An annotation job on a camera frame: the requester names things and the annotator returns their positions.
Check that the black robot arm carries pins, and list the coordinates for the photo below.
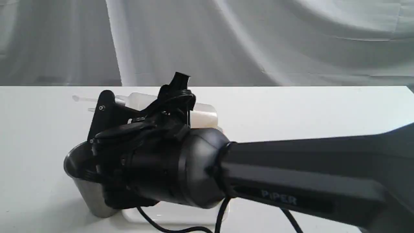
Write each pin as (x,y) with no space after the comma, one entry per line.
(365,181)

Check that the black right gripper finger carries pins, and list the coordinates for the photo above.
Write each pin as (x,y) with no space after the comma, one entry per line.
(109,117)

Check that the white plastic tray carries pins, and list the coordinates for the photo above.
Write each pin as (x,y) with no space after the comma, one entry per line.
(181,213)

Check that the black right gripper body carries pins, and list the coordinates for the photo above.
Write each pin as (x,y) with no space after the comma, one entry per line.
(138,163)

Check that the stainless steel cup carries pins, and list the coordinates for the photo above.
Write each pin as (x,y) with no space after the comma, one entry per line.
(92,193)

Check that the translucent squeeze bottle amber liquid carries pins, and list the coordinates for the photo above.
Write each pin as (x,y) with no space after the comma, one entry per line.
(202,116)

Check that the grey fabric backdrop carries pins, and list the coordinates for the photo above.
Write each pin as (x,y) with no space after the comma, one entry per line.
(216,42)

